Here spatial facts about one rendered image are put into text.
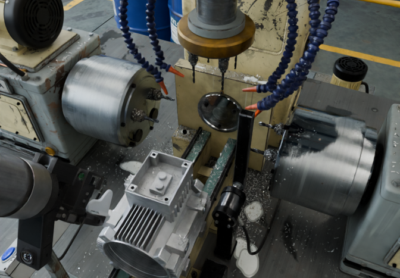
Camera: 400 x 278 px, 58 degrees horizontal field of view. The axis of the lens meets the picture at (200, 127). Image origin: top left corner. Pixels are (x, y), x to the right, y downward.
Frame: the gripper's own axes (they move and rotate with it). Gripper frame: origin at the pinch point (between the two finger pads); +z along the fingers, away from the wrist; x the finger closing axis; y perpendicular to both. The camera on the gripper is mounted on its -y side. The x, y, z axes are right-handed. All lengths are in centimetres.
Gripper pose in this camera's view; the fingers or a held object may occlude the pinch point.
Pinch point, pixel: (94, 215)
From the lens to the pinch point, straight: 71.3
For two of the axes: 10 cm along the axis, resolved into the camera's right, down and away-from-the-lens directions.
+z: 2.1, 2.9, 9.3
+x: -9.2, -2.7, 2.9
